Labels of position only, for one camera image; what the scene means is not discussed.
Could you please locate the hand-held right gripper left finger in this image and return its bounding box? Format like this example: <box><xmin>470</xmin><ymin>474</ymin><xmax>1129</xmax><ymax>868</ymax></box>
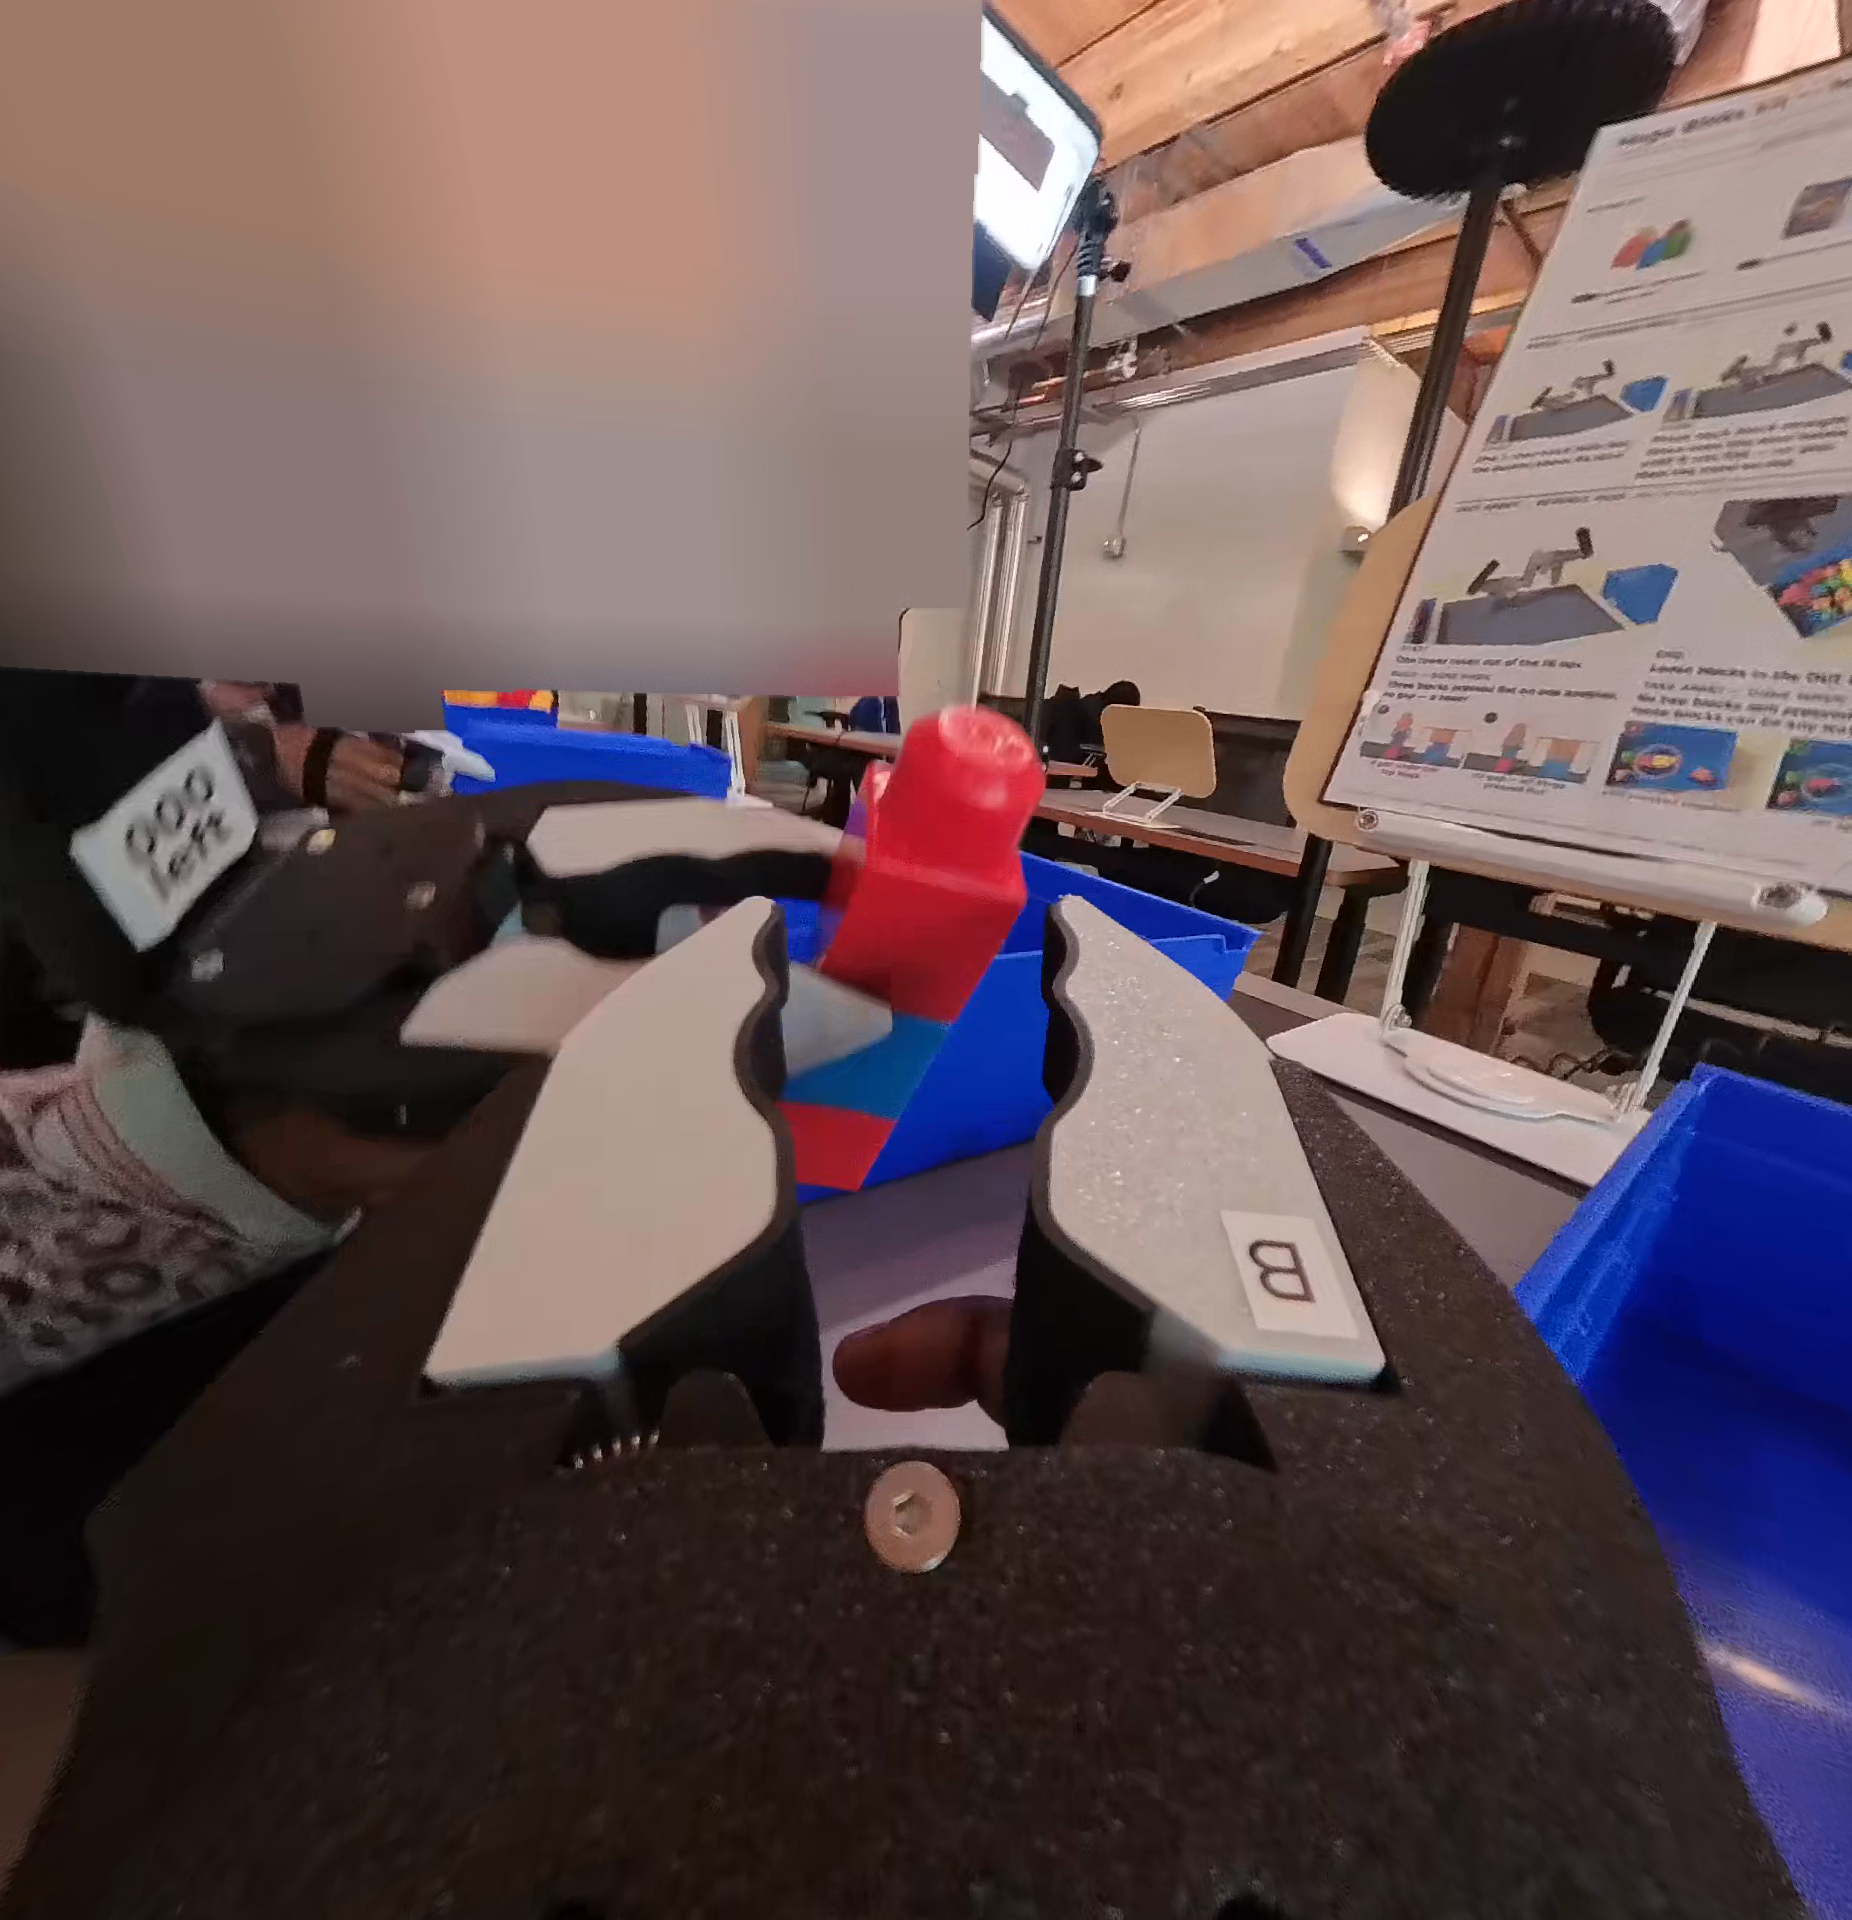
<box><xmin>422</xmin><ymin>897</ymin><xmax>827</xmax><ymax>1449</ymax></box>

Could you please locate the white poster stand base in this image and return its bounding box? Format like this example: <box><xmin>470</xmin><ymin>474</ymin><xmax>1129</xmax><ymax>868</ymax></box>
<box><xmin>1269</xmin><ymin>863</ymin><xmax>1724</xmax><ymax>1187</ymax></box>

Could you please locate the black office chair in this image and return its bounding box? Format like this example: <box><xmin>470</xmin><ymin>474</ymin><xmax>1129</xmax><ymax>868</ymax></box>
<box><xmin>1045</xmin><ymin>682</ymin><xmax>1143</xmax><ymax>767</ymax></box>

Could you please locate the wooden chair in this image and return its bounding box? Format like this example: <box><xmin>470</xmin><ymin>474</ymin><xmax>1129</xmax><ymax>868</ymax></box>
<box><xmin>1097</xmin><ymin>706</ymin><xmax>1215</xmax><ymax>805</ymax></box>

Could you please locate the instruction poster board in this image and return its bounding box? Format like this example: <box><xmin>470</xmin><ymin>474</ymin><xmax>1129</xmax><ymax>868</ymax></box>
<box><xmin>1285</xmin><ymin>52</ymin><xmax>1852</xmax><ymax>920</ymax></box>

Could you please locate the LED light panel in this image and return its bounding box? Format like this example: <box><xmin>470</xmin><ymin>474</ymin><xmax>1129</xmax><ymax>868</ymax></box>
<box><xmin>972</xmin><ymin>16</ymin><xmax>1102</xmax><ymax>324</ymax></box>

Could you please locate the person's left hand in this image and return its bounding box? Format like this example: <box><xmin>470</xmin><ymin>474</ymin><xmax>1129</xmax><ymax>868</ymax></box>
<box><xmin>227</xmin><ymin>1093</ymin><xmax>367</xmax><ymax>1218</ymax></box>

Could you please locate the rectangular metal duct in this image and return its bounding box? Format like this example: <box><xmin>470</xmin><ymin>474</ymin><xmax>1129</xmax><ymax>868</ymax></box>
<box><xmin>1105</xmin><ymin>197</ymin><xmax>1410</xmax><ymax>345</ymax></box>

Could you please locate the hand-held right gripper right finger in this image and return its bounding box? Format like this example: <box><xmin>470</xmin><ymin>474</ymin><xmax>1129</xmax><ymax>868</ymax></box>
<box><xmin>1003</xmin><ymin>897</ymin><xmax>1389</xmax><ymax>1449</ymax></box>

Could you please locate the blue mega block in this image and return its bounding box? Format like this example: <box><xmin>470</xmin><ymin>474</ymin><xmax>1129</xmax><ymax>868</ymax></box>
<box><xmin>780</xmin><ymin>1001</ymin><xmax>959</xmax><ymax>1127</ymax></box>

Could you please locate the black light stand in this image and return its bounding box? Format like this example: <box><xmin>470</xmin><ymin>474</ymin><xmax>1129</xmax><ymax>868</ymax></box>
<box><xmin>1023</xmin><ymin>182</ymin><xmax>1129</xmax><ymax>735</ymax></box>

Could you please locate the blue plastic bin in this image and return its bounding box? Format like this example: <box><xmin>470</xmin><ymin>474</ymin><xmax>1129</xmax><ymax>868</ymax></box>
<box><xmin>446</xmin><ymin>693</ymin><xmax>735</xmax><ymax>800</ymax></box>
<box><xmin>1516</xmin><ymin>1064</ymin><xmax>1852</xmax><ymax>1920</ymax></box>
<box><xmin>775</xmin><ymin>847</ymin><xmax>1258</xmax><ymax>1204</ymax></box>

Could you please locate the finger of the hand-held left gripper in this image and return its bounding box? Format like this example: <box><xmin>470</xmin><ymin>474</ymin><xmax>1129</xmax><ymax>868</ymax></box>
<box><xmin>515</xmin><ymin>794</ymin><xmax>845</xmax><ymax>963</ymax></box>
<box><xmin>402</xmin><ymin>932</ymin><xmax>893</xmax><ymax>1068</ymax></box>

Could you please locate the black disc stand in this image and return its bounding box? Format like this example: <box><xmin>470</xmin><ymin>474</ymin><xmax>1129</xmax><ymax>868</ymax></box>
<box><xmin>1272</xmin><ymin>0</ymin><xmax>1678</xmax><ymax>986</ymax></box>

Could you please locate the person's left forearm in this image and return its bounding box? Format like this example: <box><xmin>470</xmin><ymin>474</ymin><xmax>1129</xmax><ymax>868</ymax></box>
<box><xmin>0</xmin><ymin>1019</ymin><xmax>342</xmax><ymax>1402</ymax></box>

